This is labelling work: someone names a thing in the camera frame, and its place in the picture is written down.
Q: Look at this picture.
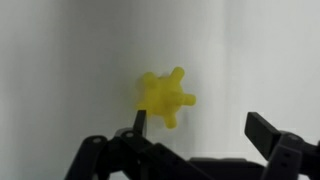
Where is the yellow spiky toy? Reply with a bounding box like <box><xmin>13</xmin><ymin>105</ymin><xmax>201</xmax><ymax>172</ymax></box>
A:
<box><xmin>136</xmin><ymin>67</ymin><xmax>197</xmax><ymax>129</ymax></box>

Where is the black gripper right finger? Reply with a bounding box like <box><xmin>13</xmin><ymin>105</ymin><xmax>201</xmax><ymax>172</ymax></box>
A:
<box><xmin>244</xmin><ymin>112</ymin><xmax>281</xmax><ymax>160</ymax></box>

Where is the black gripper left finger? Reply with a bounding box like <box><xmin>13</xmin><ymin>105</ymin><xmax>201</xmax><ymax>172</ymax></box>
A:
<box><xmin>133</xmin><ymin>110</ymin><xmax>146</xmax><ymax>137</ymax></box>

